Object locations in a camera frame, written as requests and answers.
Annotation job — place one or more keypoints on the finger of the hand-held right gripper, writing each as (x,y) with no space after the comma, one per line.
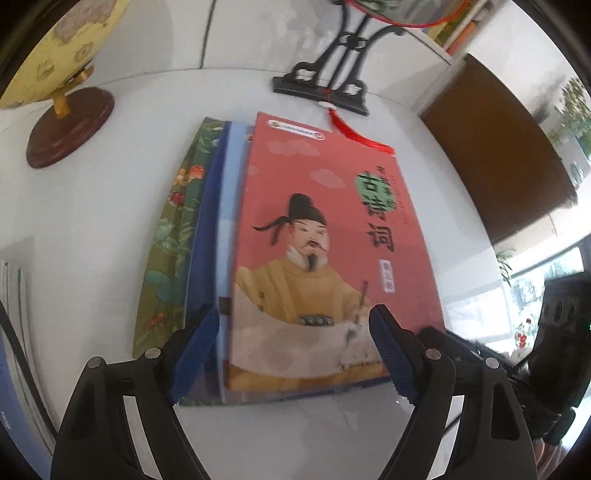
(461,348)

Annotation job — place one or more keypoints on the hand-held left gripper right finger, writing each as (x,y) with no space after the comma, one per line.
(392,350)

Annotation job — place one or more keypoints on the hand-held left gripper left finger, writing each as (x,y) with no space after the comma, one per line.
(196,355)

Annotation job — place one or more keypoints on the red poet cover book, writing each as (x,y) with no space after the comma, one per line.
(323,221)

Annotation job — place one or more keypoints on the rows of colourful shelf books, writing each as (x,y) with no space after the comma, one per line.
(457,32)

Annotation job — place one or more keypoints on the green leafy plant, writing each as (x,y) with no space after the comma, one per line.
(505,265)

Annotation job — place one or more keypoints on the green floral cover book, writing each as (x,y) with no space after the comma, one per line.
(171,240)

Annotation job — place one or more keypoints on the light blue cover book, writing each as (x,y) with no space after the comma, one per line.
(228,207)

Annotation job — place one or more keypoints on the dark blue cover book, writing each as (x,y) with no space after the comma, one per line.
(18,415)

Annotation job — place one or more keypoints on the brown wooden cabinet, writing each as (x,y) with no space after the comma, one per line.
(498,152)

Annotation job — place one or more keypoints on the red tassel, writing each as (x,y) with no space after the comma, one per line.
(355,136)

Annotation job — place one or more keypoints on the tall potted plant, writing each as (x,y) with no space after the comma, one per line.
(570,106)

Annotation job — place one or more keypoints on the white bookshelf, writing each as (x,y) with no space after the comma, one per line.
(254,32)

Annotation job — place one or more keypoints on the yellow antique globe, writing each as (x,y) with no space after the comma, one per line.
(69,46)

